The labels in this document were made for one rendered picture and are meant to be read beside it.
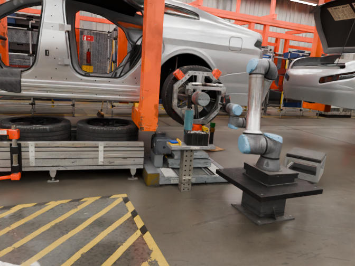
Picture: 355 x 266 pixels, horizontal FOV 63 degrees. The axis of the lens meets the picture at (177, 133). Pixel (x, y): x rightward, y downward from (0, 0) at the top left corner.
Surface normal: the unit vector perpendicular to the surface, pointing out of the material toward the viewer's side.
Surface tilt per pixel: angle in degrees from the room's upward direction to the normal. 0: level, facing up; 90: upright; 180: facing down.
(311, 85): 88
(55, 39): 88
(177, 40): 90
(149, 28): 90
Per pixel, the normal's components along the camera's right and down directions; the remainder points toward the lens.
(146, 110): 0.28, 0.22
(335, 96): -0.70, 0.33
